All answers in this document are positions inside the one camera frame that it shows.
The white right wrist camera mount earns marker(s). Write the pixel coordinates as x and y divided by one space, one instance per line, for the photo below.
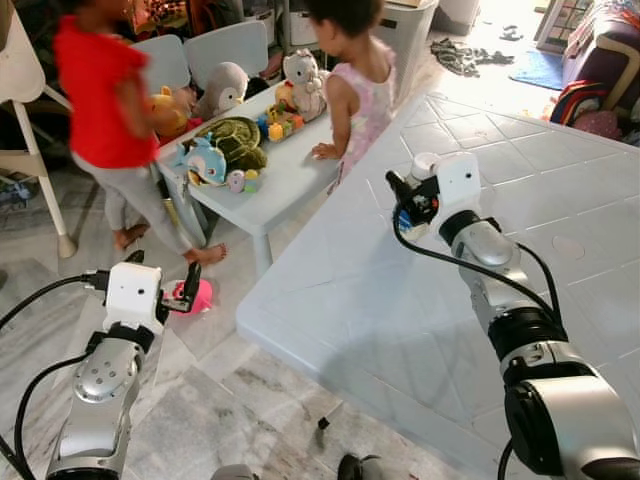
460 185

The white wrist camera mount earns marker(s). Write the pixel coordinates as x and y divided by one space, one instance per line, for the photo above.
133 295
460 185

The yellow plush toy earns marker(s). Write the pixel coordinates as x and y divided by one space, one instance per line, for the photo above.
170 112

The grey robot left foot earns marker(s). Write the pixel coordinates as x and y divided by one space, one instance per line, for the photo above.
235 473

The grey robot foot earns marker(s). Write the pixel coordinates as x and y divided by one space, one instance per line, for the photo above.
362 468
235 473

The grey crumpled cloth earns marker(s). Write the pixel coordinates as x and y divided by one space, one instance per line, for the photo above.
462 57

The small black floor object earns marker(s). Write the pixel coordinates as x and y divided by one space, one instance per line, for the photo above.
323 422

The small pastel round toy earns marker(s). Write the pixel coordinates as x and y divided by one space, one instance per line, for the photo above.
243 181

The blue floor mat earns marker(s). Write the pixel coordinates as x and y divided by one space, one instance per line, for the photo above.
538 70

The child in pink dress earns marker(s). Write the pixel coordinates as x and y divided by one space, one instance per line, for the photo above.
365 95

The blue whale plush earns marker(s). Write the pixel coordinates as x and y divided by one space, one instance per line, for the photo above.
205 160

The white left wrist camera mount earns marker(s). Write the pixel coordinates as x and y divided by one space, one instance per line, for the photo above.
133 295

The maroon round cushion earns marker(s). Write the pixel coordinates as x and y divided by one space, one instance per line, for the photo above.
597 125

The large pale blue plastic table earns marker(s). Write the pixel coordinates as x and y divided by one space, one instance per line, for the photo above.
350 300

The purple sofa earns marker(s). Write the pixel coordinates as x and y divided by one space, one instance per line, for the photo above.
610 50

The green turtle plush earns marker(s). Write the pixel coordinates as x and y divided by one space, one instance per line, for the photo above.
238 140

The white high chair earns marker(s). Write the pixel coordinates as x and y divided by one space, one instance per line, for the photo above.
20 70

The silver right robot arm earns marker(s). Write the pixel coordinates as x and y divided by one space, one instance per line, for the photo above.
570 420

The pale blue kids chair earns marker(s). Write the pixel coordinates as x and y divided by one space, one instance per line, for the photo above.
230 45
165 60

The grey robot right foot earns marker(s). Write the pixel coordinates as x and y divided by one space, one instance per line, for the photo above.
362 468

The grey penguin plush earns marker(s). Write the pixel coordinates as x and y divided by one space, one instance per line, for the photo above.
225 90

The rainbow striped backpack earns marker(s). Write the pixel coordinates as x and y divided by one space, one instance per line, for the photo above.
575 102

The white plastic bin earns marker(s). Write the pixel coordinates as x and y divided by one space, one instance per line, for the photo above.
408 45

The colourful caterpillar toy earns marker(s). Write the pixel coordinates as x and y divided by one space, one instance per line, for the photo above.
280 123

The child in red shirt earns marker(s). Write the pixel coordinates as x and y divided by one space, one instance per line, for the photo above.
95 100

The small white kids table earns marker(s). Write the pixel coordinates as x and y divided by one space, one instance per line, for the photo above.
290 172

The pink pig toy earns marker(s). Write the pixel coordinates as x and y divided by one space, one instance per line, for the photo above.
203 297

